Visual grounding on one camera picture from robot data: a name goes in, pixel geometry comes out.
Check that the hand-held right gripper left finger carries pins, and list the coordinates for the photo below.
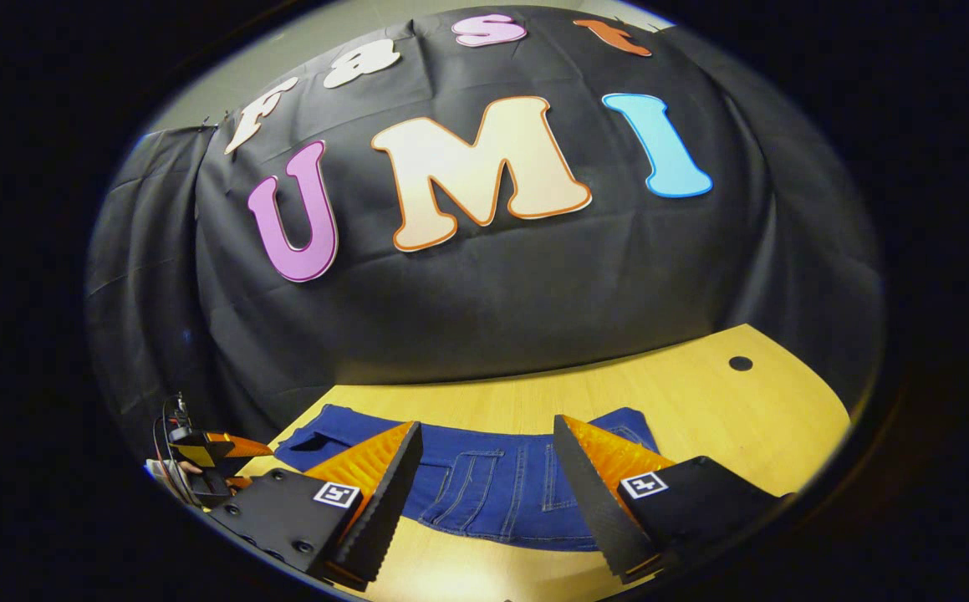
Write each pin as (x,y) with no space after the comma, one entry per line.
(384,502)

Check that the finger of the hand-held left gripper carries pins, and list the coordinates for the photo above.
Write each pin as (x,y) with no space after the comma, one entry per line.
(242,445)

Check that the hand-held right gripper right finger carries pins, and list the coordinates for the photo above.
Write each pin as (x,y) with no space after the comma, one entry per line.
(593,502)

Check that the blue jeans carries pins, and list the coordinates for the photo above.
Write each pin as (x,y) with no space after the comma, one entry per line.
(484,493)

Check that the black backdrop cloth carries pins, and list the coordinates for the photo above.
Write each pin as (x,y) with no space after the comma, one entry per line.
(492,293)

